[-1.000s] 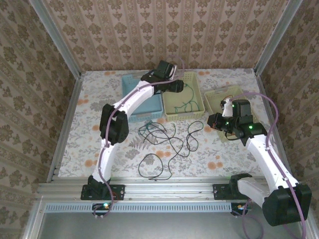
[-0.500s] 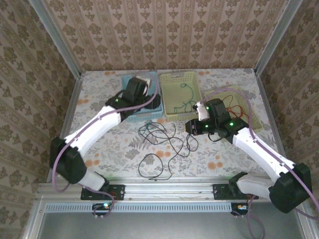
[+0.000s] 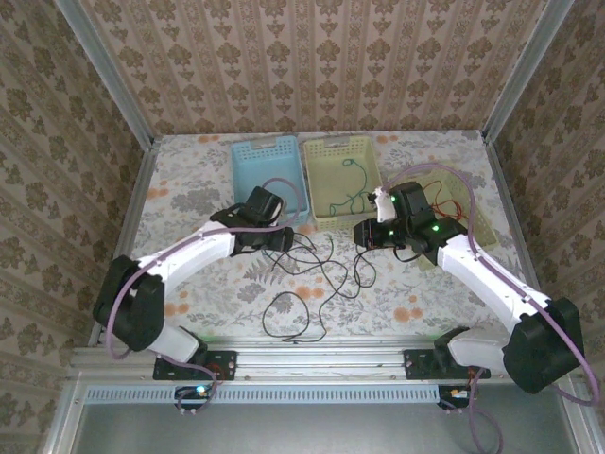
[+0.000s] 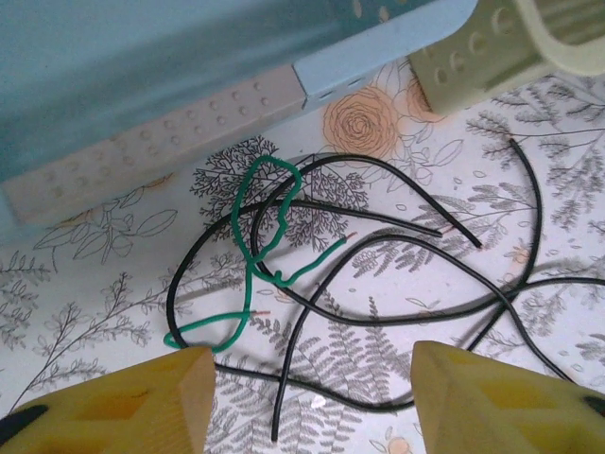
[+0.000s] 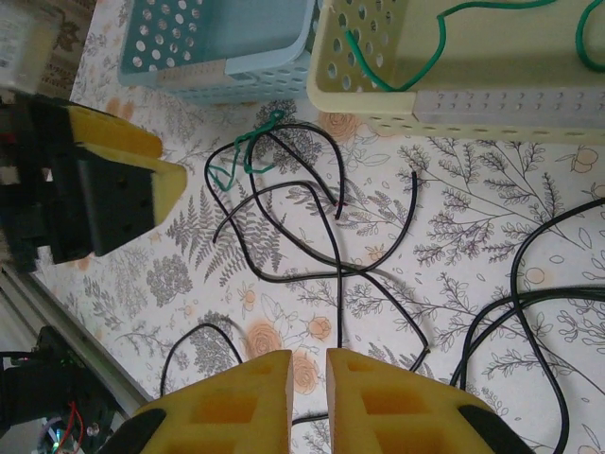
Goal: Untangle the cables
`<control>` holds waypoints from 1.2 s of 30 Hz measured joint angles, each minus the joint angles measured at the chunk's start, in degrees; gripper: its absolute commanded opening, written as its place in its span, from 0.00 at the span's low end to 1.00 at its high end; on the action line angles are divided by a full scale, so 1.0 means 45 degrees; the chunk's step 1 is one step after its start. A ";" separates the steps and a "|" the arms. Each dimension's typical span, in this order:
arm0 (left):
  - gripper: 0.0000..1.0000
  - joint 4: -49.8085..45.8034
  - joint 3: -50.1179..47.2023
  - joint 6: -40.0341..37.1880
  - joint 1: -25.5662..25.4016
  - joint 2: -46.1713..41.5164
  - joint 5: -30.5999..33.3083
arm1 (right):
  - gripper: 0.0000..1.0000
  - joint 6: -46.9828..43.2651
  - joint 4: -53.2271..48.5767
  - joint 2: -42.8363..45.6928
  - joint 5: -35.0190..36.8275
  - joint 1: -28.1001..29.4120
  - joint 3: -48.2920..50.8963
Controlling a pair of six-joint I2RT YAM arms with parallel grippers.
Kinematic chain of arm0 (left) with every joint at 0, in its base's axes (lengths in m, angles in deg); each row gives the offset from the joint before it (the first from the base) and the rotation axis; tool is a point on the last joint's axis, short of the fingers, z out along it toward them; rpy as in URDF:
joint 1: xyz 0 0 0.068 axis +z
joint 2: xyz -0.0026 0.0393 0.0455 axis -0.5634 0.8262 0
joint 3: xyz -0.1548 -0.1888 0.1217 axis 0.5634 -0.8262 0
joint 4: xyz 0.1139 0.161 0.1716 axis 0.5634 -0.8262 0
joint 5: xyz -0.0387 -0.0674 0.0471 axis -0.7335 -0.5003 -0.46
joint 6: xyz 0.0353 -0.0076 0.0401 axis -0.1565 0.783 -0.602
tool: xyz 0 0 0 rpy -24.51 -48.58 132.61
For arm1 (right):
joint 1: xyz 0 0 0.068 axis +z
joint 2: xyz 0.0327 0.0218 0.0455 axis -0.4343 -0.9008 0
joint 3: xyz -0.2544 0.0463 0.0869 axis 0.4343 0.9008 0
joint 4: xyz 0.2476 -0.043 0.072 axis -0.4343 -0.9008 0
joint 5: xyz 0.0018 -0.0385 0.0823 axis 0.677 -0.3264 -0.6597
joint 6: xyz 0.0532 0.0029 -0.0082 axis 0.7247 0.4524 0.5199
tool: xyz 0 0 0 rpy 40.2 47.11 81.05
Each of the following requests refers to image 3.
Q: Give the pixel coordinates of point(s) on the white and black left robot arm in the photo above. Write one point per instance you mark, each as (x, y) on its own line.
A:
(189, 250)

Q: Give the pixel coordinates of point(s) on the blue plastic basket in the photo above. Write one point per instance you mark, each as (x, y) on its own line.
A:
(255, 165)

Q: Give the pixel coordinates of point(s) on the pale yellow plastic basket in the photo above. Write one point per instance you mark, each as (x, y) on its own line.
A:
(477, 222)
(331, 179)

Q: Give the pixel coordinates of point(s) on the floral table cover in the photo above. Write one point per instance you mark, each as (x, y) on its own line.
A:
(189, 189)

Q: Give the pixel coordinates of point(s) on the small black control board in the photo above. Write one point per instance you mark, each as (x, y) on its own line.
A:
(196, 391)
(454, 395)

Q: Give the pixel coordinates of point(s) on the grey metal sheet panel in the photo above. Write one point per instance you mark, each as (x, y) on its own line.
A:
(307, 430)

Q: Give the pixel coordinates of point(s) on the aluminium front rail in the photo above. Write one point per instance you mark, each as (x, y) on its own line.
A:
(321, 361)

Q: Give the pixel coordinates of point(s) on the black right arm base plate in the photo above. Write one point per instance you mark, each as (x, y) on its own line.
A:
(416, 364)

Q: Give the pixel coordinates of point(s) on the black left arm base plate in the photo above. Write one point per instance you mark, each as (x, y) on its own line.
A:
(227, 364)

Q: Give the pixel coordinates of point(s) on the aluminium frame post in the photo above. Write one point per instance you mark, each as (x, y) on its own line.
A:
(524, 71)
(111, 75)

